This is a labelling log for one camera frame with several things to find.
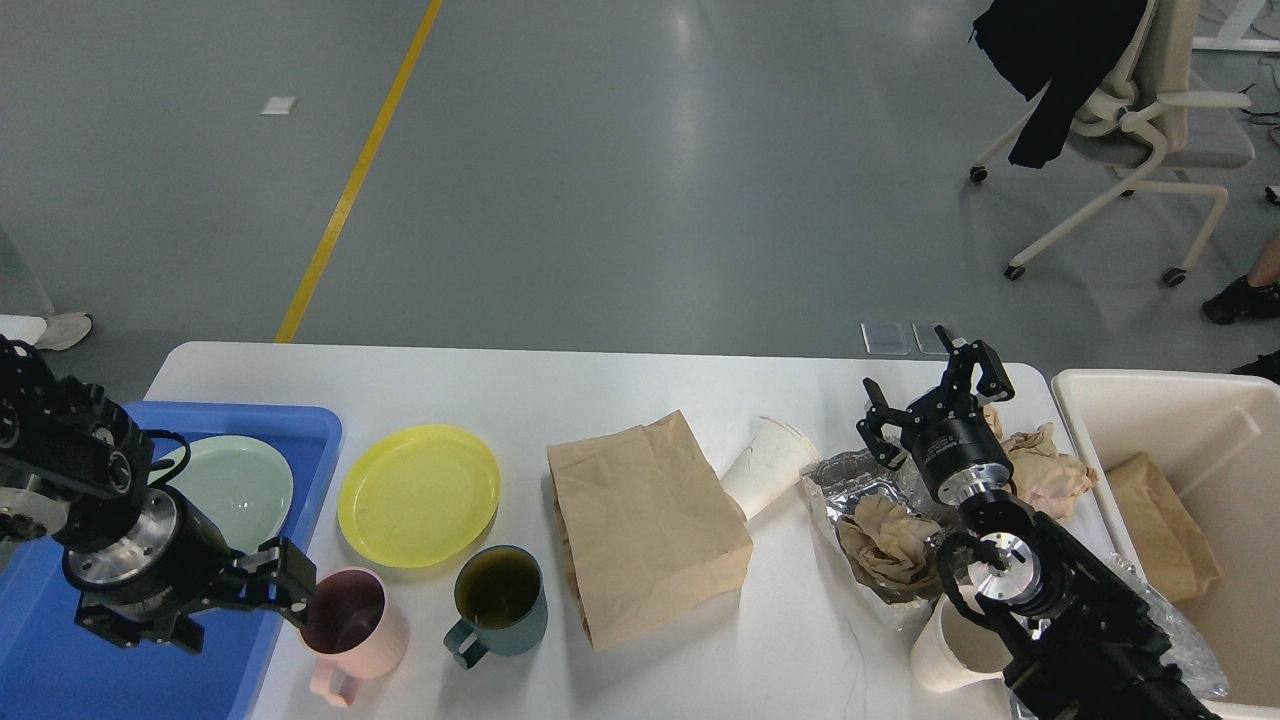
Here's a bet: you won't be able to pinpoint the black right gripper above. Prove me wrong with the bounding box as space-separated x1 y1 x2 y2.
856 325 1015 506

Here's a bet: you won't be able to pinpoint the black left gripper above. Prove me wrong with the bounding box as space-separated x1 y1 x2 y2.
61 487 317 655

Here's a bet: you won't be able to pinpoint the pink ribbed mug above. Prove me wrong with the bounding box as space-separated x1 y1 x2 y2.
300 566 411 708

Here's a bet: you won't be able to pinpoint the yellow plastic plate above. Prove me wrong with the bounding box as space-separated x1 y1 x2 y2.
337 424 502 569

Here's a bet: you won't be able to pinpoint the dark teal mug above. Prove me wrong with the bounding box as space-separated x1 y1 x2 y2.
443 544 549 669

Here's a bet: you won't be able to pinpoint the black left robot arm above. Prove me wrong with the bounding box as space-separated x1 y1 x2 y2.
1 338 317 653

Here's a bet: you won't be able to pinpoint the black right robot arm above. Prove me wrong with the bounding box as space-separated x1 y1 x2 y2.
858 325 1211 719

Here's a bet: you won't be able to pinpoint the floor outlet plates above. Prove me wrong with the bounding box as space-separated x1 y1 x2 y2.
860 322 964 357

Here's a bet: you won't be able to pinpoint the pale green plate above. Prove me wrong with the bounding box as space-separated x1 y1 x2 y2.
166 436 294 555

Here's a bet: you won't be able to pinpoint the crumpled aluminium foil tray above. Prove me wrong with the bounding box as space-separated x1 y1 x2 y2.
801 450 960 630

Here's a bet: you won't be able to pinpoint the crumpled beige napkin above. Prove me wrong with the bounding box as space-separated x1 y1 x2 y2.
983 405 1098 524

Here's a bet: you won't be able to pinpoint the crumpled brown napkin in foil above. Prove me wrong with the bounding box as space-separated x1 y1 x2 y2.
835 495 945 605

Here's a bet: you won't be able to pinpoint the white paper cup lying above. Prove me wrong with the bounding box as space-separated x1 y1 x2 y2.
719 416 820 521

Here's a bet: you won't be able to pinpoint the blue plastic tray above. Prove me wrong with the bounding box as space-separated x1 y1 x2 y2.
1 401 342 719

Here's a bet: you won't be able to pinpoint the white paper cup upright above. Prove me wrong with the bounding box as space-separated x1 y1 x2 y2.
910 596 1012 693

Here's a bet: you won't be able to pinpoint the brown paper bag in bin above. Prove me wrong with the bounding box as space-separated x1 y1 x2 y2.
1106 452 1221 602

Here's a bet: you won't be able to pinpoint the cream plastic bin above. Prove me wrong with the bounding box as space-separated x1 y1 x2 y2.
1052 370 1279 719

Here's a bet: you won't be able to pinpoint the white shoe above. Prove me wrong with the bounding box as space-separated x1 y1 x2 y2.
31 313 93 352

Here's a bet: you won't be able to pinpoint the black shoe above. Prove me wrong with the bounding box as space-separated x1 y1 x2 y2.
1230 350 1280 384
1201 275 1279 325

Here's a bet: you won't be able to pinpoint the beige office chair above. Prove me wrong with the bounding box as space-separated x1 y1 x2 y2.
969 1 1254 287

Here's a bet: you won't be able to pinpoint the clear plastic wrap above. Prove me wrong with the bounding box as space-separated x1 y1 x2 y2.
1102 553 1230 700

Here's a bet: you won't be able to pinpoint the black jacket on chair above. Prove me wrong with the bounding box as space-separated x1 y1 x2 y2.
972 1 1146 169

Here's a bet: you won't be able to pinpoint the white desk frame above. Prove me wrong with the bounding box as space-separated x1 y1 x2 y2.
1192 1 1279 53

